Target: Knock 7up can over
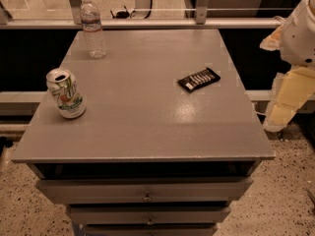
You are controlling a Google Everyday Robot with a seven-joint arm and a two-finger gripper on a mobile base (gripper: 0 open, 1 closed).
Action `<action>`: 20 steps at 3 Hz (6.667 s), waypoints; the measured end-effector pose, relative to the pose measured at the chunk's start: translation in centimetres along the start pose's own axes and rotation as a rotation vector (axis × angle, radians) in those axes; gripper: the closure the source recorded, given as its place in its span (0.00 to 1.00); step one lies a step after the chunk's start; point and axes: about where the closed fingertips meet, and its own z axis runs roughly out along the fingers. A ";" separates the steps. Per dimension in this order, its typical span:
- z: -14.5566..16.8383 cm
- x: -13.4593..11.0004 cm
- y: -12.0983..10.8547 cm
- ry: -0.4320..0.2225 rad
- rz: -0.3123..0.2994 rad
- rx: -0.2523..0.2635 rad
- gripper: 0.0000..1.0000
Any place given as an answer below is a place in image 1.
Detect grey window rail frame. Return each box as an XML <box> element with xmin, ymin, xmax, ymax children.
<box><xmin>0</xmin><ymin>0</ymin><xmax>285</xmax><ymax>30</ymax></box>

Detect bottom drawer front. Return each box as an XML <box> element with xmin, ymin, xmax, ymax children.
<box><xmin>84</xmin><ymin>224</ymin><xmax>218</xmax><ymax>236</ymax></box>

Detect drawer with knob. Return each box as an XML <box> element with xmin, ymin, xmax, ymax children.
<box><xmin>67</xmin><ymin>206</ymin><xmax>230</xmax><ymax>225</ymax></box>
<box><xmin>36</xmin><ymin>177</ymin><xmax>253</xmax><ymax>205</ymax></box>

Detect black candy bar wrapper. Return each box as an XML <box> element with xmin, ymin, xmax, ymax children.
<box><xmin>177</xmin><ymin>67</ymin><xmax>221</xmax><ymax>92</ymax></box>

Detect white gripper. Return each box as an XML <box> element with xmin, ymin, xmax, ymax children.
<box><xmin>260</xmin><ymin>0</ymin><xmax>315</xmax><ymax>132</ymax></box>

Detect top drawer with knob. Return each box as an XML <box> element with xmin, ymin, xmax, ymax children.
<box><xmin>36</xmin><ymin>177</ymin><xmax>253</xmax><ymax>205</ymax></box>

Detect white green 7up can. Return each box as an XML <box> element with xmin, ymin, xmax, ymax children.
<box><xmin>46</xmin><ymin>68</ymin><xmax>86</xmax><ymax>119</ymax></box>

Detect middle drawer with knob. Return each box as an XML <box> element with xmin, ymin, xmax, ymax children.
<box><xmin>67</xmin><ymin>206</ymin><xmax>230</xmax><ymax>225</ymax></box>

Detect clear plastic water bottle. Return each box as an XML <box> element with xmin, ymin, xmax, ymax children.
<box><xmin>80</xmin><ymin>0</ymin><xmax>106</xmax><ymax>59</ymax></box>

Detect grey drawer cabinet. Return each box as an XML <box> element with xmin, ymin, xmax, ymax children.
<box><xmin>11</xmin><ymin>29</ymin><xmax>277</xmax><ymax>236</ymax></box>

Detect black sunglasses on ledge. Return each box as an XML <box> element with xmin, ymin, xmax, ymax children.
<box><xmin>110</xmin><ymin>7</ymin><xmax>135</xmax><ymax>19</ymax></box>

